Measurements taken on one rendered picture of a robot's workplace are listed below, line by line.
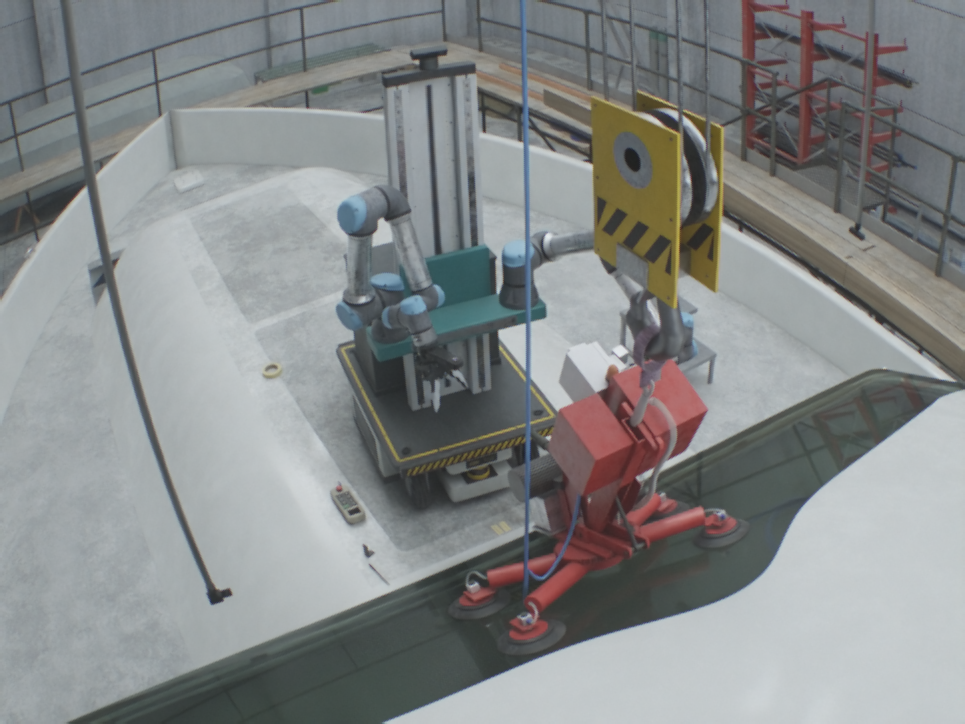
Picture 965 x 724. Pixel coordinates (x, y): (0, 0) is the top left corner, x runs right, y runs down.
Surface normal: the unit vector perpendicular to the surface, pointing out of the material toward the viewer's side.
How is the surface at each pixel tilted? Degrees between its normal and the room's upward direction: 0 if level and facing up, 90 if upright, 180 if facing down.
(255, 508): 21
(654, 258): 90
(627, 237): 90
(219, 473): 29
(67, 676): 0
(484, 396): 0
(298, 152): 90
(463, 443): 0
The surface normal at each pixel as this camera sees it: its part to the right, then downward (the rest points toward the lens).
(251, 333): -0.04, -0.81
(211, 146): -0.36, 0.56
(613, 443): 0.11, -0.62
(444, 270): 0.38, 0.53
